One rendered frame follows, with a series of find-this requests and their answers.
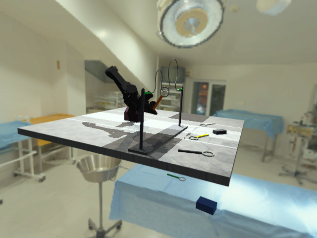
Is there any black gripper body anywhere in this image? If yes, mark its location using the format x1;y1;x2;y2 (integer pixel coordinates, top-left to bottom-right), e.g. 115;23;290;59
135;96;156;112

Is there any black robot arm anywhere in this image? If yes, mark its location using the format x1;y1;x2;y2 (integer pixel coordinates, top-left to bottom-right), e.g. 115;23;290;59
105;65;153;110

